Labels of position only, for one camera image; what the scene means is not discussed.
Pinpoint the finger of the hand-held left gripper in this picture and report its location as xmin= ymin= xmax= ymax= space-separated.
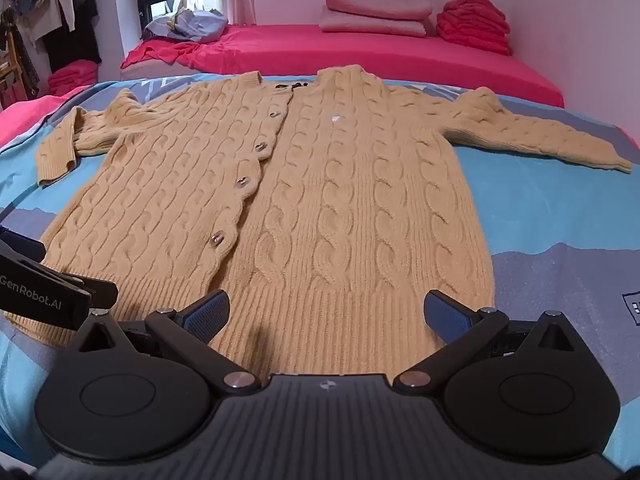
xmin=47 ymin=270 xmax=120 ymax=312
xmin=0 ymin=226 xmax=47 ymax=264

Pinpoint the red bed sheet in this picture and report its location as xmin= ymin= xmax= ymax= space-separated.
xmin=120 ymin=23 xmax=566 ymax=109

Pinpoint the yellow cable-knit cardigan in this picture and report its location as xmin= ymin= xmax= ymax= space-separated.
xmin=35 ymin=64 xmax=635 ymax=378

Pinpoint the pink sheet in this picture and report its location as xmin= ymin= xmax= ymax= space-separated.
xmin=0 ymin=85 xmax=94 ymax=154

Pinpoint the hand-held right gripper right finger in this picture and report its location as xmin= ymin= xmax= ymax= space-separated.
xmin=392 ymin=289 xmax=576 ymax=395

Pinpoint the white hanging garment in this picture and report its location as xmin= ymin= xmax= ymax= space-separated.
xmin=34 ymin=0 xmax=77 ymax=42

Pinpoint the stack of red folded clothes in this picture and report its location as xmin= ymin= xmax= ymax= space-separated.
xmin=436 ymin=0 xmax=512 ymax=57

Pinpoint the wooden shelf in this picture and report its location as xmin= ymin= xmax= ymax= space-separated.
xmin=0 ymin=25 xmax=27 ymax=109

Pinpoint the grey-blue crumpled clothes pile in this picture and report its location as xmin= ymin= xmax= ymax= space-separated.
xmin=142 ymin=9 xmax=229 ymax=44

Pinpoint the black hanging garment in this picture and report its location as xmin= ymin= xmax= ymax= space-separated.
xmin=42 ymin=0 xmax=104 ymax=67

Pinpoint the red crumpled cloth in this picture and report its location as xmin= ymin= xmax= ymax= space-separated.
xmin=120 ymin=39 xmax=206 ymax=70

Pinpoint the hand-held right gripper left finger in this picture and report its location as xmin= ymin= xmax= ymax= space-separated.
xmin=67 ymin=289 xmax=262 ymax=395

